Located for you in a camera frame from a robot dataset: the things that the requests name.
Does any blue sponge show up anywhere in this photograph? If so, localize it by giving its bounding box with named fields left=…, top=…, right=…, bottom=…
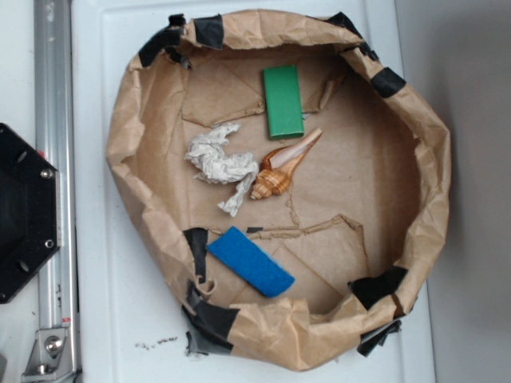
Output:
left=207, top=227, right=295, bottom=298

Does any brown spiral seashell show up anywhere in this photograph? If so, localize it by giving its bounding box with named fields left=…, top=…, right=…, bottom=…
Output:
left=251, top=128, right=323, bottom=199

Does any brown paper bag bin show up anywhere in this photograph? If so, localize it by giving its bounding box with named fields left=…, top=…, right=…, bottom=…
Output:
left=106, top=10, right=451, bottom=371

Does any crumpled white paper tissue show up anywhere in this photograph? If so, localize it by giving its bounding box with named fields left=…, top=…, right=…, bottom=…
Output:
left=184, top=122, right=259, bottom=217

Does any green rectangular block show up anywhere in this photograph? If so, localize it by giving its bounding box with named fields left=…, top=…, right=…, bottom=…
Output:
left=263, top=65, right=304, bottom=140

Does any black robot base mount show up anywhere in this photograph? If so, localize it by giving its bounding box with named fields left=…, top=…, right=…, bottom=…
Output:
left=1, top=124, right=60, bottom=304

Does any aluminium extrusion rail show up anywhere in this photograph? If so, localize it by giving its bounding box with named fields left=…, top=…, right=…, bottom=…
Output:
left=34, top=1, right=82, bottom=382

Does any metal corner bracket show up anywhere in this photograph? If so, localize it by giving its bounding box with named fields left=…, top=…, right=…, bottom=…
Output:
left=21, top=328, right=75, bottom=382

